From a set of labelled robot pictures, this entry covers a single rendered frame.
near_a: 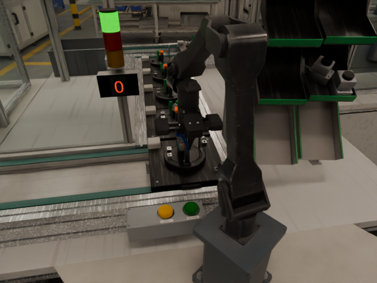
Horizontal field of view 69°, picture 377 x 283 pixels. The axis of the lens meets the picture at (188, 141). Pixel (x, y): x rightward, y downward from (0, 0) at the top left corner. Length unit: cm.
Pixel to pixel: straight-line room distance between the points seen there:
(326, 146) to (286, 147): 14
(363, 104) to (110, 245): 148
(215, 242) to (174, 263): 24
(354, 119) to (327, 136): 84
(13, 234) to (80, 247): 18
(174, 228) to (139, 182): 24
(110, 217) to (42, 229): 19
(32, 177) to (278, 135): 83
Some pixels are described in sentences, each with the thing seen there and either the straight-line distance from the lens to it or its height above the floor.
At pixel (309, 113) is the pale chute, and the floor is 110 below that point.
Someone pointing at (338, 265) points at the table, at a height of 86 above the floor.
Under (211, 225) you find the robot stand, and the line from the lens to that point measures 62.
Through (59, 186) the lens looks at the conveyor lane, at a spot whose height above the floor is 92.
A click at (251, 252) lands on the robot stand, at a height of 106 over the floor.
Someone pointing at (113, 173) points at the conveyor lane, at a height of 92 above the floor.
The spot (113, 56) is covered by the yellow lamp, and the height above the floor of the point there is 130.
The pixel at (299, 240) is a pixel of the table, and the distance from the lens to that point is 90.
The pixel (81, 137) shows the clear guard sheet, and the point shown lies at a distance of 106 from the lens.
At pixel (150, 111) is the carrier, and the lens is 119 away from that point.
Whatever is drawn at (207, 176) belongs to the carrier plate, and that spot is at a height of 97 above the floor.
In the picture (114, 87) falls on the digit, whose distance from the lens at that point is 89.
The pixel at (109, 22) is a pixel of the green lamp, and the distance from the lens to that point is 84.
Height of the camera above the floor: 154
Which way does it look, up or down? 34 degrees down
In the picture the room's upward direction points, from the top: straight up
